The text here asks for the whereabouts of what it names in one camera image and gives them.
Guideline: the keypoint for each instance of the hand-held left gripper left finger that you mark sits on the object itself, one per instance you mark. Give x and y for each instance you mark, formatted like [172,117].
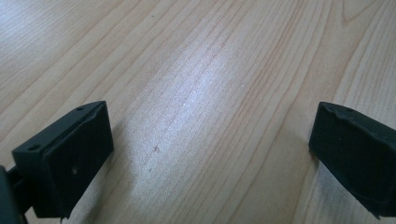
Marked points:
[67,157]

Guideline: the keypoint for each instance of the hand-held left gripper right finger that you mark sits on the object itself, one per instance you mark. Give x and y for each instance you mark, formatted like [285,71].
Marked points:
[358,149]

